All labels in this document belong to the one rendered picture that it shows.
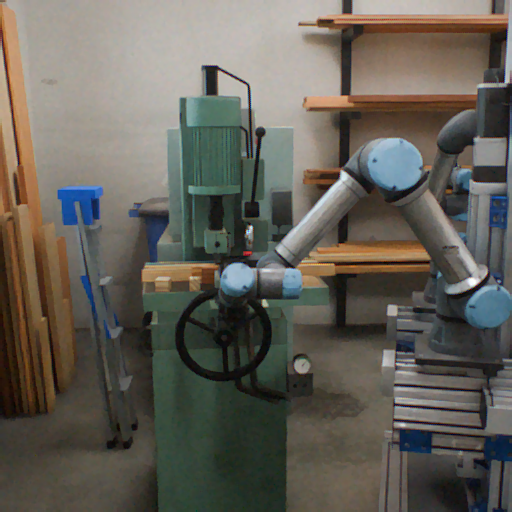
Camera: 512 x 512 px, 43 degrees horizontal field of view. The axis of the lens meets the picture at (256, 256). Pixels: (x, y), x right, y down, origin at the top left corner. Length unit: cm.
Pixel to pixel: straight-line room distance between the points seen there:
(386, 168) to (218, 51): 311
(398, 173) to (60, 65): 341
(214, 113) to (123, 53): 251
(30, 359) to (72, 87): 194
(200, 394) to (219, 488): 35
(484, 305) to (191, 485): 120
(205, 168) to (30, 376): 173
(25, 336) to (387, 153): 233
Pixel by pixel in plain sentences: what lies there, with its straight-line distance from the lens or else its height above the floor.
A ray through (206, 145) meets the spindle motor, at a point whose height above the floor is 136.
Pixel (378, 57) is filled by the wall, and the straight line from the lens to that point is 464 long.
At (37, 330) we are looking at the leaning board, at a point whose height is 42.
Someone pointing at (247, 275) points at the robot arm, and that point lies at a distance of 153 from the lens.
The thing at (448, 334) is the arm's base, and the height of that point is 87.
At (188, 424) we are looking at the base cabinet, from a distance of 225.
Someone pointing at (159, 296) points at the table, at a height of 89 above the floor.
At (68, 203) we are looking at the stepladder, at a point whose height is 110.
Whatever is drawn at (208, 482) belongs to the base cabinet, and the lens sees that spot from 235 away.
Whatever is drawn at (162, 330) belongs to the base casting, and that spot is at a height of 78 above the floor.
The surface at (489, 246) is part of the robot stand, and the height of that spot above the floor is 107.
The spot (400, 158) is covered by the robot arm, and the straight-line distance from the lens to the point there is 154.
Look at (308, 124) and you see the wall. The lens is 454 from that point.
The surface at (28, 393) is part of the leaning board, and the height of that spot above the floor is 13.
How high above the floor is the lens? 142
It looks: 11 degrees down
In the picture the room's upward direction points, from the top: straight up
